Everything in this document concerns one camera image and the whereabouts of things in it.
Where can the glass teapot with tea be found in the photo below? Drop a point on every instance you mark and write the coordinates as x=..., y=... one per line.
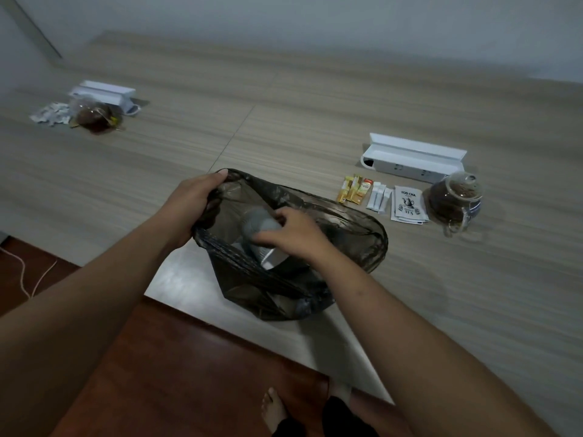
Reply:
x=451, y=200
x=93, y=117

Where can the person's right forearm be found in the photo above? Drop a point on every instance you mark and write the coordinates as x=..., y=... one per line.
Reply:
x=410, y=341

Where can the white power strip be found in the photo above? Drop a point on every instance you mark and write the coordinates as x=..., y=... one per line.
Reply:
x=412, y=159
x=107, y=93

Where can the white tea packet teapot print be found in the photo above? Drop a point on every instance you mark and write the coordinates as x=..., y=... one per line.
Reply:
x=408, y=205

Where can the person's right thumb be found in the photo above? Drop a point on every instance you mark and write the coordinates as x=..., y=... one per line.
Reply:
x=282, y=215

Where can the person's left hand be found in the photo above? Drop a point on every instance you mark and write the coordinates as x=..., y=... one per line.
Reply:
x=186, y=202

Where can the yellow tea sachet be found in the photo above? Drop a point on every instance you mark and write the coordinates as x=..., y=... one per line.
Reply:
x=351, y=188
x=341, y=193

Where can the orange tea sachet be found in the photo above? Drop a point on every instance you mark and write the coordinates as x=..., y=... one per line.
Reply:
x=364, y=192

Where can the grey plastic cup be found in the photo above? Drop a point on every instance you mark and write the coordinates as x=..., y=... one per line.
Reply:
x=257, y=222

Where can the person's black trousers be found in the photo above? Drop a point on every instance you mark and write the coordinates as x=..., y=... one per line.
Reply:
x=337, y=418

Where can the person's right hand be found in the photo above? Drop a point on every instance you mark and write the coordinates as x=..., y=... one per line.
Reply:
x=303, y=236

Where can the person's bare foot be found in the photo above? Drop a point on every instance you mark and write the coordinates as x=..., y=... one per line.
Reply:
x=272, y=411

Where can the person's left forearm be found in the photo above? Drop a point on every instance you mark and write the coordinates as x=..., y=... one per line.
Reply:
x=86, y=309

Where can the person's left thumb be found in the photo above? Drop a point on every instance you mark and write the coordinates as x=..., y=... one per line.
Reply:
x=215, y=177

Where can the white stick sachet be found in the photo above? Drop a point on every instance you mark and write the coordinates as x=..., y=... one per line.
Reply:
x=372, y=197
x=386, y=197
x=379, y=196

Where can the pile of white sachets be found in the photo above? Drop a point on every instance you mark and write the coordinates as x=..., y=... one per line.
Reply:
x=50, y=114

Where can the black plastic bag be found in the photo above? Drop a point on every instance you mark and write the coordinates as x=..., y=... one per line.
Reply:
x=337, y=236

